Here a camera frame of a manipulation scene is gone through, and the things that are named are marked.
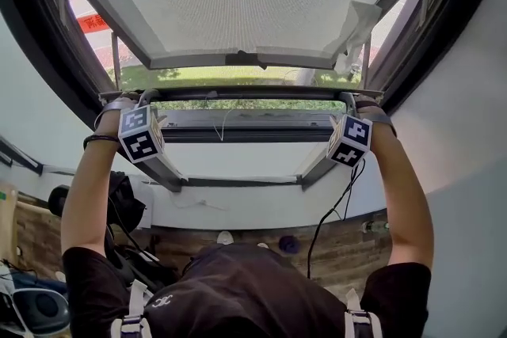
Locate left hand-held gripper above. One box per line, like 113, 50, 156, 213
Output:
116, 88, 167, 165

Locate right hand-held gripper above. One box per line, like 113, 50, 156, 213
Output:
326, 91, 374, 170

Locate black roll-down screen window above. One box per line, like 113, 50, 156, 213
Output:
23, 0, 490, 103

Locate person's left forearm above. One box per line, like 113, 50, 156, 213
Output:
61, 126, 122, 262

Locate person's right forearm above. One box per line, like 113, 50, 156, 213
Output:
370, 126, 436, 270

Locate metal window stay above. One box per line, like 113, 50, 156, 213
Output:
110, 31, 122, 91
361, 37, 373, 91

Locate white roller window blind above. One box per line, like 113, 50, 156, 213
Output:
55, 0, 456, 72

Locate person's right hand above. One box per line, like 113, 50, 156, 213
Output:
354, 93, 398, 140

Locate person's left hand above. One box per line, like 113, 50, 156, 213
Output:
94, 92, 140, 138

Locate white-painted tree trunk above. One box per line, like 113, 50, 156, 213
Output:
295, 69, 318, 87

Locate torn white plastic film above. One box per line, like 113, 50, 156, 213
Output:
322, 0, 383, 81

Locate red banner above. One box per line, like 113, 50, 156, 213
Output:
76, 13, 110, 35

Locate green hedge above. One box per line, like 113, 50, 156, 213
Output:
152, 98, 348, 112

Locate clear water bottle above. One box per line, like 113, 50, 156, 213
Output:
361, 220, 391, 236

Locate dark purple round object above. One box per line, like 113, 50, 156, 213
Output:
277, 234, 303, 256

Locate pale board with green sticker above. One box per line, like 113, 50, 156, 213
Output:
0, 181, 20, 264

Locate person's black t-shirt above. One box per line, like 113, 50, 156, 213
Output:
62, 243, 433, 338

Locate white and black device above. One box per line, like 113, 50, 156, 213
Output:
11, 287, 72, 338

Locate black bracelet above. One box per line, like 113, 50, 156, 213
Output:
82, 133, 121, 151

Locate black sash handle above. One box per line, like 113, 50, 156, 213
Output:
225, 49, 271, 70

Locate black window frame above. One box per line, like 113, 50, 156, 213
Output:
0, 0, 507, 194

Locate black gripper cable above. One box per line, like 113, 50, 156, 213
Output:
306, 158, 367, 279

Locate white backpack strap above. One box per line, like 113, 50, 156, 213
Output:
110, 279, 154, 338
343, 287, 383, 338

